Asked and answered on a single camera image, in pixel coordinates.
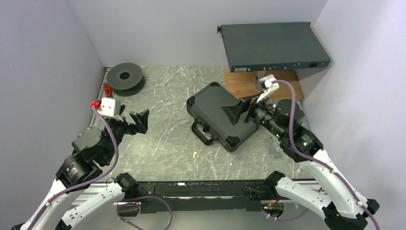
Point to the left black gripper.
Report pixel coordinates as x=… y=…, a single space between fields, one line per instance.
x=140 y=118

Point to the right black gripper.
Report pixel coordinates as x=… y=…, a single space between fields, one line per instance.
x=234 y=111

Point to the black poker case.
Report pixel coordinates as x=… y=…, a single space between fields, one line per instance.
x=211 y=122

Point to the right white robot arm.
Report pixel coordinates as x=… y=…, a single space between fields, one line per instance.
x=339 y=204

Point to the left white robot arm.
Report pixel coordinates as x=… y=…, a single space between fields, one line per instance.
x=95 y=154

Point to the black filament spool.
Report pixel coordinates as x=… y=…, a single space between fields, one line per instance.
x=126 y=79

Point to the grey metal stand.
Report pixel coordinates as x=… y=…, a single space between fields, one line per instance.
x=258 y=83

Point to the red handled adjustable wrench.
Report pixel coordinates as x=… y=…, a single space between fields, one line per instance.
x=107 y=89

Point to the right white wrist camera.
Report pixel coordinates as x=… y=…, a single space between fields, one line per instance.
x=269 y=85

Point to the grey network switch box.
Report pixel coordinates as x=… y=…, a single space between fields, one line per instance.
x=272 y=46

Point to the black front rail base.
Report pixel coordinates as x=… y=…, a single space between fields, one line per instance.
x=160 y=196

